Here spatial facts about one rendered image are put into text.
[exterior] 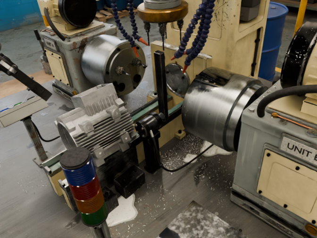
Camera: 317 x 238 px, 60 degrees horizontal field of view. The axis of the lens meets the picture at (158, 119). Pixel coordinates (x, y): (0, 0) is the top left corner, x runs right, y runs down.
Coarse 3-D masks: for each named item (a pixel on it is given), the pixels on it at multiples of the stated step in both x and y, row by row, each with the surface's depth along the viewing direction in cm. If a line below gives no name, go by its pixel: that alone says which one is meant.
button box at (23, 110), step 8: (24, 104) 99; (32, 104) 100; (40, 104) 102; (0, 112) 96; (8, 112) 96; (16, 112) 97; (24, 112) 99; (32, 112) 100; (0, 120) 94; (8, 120) 96; (16, 120) 97
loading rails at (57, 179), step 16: (144, 112) 117; (176, 112) 115; (160, 128) 111; (176, 128) 120; (128, 144) 99; (160, 144) 115; (48, 160) 95; (112, 160) 95; (128, 160) 102; (48, 176) 95; (64, 176) 97; (112, 176) 99; (64, 192) 88
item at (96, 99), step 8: (96, 88) 98; (104, 88) 90; (112, 88) 91; (80, 96) 87; (88, 96) 87; (96, 96) 88; (104, 96) 90; (112, 96) 91; (80, 104) 88; (88, 104) 87; (96, 104) 88; (104, 104) 90; (112, 104) 92; (88, 112) 87; (96, 112) 88
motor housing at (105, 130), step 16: (80, 112) 87; (64, 128) 94; (80, 128) 84; (96, 128) 84; (112, 128) 88; (128, 128) 92; (64, 144) 95; (80, 144) 83; (96, 144) 85; (112, 144) 88
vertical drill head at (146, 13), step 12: (144, 0) 95; (156, 0) 92; (168, 0) 91; (180, 0) 94; (144, 12) 92; (156, 12) 90; (168, 12) 89; (180, 12) 91; (144, 24) 99; (180, 24) 100; (180, 36) 104
